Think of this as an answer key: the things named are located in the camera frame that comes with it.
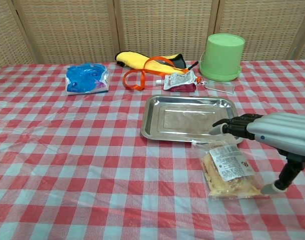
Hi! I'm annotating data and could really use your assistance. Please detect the red drink pouch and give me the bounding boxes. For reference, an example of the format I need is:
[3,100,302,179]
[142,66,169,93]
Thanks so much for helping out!
[155,69,198,92]

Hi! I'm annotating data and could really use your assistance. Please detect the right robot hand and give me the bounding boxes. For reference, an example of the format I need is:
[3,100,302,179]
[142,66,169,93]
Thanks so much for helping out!
[208,112,305,196]

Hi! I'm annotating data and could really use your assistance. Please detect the yellow and black cloth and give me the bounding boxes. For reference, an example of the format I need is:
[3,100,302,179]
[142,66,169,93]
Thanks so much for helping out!
[114,50,187,73]

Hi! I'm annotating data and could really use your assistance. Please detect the blue tissue pack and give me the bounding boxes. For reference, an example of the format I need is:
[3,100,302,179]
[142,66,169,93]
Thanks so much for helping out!
[65,62,110,96]

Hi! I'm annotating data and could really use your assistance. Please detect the orange lanyard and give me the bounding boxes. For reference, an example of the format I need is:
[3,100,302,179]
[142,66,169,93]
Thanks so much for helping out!
[122,56,200,91]

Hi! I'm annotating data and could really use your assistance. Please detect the red white checkered tablecloth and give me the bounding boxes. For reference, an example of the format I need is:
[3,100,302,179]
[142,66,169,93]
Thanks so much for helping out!
[0,58,305,240]

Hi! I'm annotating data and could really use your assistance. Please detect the woven folding screen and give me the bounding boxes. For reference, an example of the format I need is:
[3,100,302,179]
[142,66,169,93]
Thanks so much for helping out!
[0,0,305,72]

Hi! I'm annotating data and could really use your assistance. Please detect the green plastic bucket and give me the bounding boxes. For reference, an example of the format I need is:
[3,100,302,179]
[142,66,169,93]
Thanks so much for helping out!
[199,33,245,83]

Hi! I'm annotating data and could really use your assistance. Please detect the clear snack bag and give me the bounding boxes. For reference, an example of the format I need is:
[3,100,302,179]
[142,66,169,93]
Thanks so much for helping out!
[191,139,270,200]

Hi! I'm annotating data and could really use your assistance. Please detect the stainless steel tray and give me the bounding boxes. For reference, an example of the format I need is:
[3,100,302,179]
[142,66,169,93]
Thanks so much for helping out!
[140,95,243,144]

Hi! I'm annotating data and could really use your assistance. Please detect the clear badge holder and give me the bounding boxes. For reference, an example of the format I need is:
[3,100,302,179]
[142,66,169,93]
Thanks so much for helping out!
[203,80,235,95]

